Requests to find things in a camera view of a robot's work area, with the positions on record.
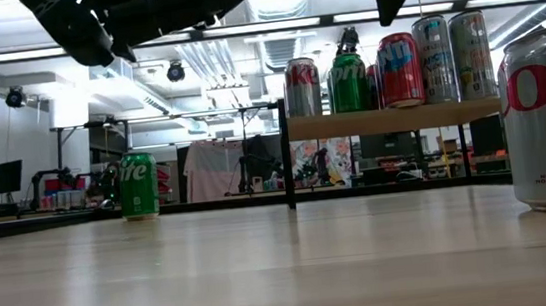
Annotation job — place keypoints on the black background monitor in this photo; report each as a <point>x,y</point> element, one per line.
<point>487,135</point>
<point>6,177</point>
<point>388,144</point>

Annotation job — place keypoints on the red storage bin rack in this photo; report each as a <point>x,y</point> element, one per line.
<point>164,181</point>

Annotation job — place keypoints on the green Sprite can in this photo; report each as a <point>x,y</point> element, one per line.
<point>349,85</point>
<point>138,186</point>

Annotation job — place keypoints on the white slim Celsius can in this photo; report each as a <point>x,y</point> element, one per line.
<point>437,57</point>

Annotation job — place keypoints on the black ceiling fixture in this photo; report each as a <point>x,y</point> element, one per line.
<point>348,40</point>

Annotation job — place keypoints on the floral patterned cloth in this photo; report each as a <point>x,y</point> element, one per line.
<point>341,156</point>

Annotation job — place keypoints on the black overhead frame beam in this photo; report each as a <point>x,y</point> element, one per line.
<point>261,26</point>

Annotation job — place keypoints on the white slim can black lid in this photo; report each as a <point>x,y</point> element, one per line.
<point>473,53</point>

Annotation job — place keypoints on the background robot green lights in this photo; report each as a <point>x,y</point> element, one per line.
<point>110,184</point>
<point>322,166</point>

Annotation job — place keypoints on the black ceiling spotlight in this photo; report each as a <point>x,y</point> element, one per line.
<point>15,97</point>
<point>175,72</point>

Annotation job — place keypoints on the wooden shelf black legs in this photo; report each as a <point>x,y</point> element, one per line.
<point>390,120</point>

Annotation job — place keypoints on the red Fanta strawberry can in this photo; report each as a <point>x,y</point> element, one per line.
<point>374,88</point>
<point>400,73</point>

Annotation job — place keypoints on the white hanging cloth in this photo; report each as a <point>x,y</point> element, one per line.
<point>209,171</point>

